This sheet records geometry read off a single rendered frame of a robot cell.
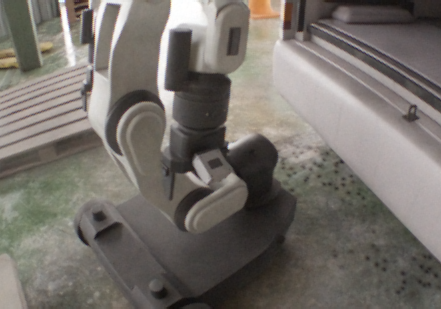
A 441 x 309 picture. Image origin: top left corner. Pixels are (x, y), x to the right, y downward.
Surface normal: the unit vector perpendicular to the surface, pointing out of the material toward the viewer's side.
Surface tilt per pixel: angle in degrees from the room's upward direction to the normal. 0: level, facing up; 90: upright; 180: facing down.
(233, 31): 90
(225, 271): 0
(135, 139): 90
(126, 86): 90
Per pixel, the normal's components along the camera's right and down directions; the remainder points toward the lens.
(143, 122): 0.65, 0.44
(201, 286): -0.04, -0.79
